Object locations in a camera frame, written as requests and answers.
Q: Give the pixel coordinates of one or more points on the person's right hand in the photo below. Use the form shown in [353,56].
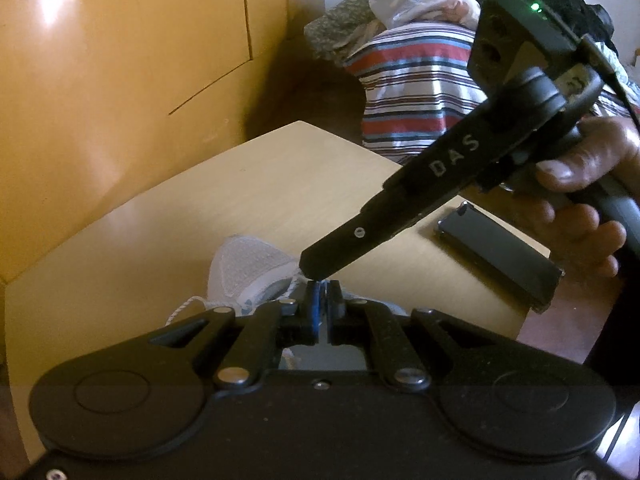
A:
[595,155]

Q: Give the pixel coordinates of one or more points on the black rectangular device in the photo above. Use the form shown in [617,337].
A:
[500,255]

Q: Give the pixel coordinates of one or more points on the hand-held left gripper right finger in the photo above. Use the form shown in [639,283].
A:
[328,310]

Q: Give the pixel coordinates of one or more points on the wooden wardrobe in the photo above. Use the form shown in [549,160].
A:
[125,60]

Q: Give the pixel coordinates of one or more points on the black cloth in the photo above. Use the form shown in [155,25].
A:
[585,10]

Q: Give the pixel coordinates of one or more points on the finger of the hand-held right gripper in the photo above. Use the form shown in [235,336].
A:
[350,235]

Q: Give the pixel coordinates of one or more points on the white mesh sneaker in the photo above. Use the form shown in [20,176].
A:
[250,265]

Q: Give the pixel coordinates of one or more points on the white speckled shoelace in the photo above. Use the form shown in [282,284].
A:
[187,305]

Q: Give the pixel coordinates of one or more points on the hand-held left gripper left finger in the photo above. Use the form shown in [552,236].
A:
[314,312]

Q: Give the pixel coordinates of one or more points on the striped cloth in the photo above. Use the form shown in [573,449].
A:
[410,75]

